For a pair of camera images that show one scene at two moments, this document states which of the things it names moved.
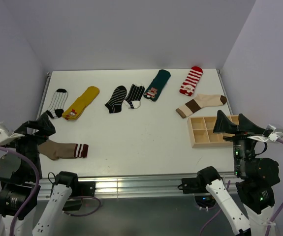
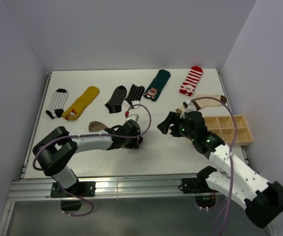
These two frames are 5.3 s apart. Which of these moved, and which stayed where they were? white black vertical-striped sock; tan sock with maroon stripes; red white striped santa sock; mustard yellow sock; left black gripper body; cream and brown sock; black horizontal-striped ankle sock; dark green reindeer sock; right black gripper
Moved: left black gripper body; tan sock with maroon stripes; right black gripper
Stayed: white black vertical-striped sock; red white striped santa sock; cream and brown sock; dark green reindeer sock; mustard yellow sock; black horizontal-striped ankle sock
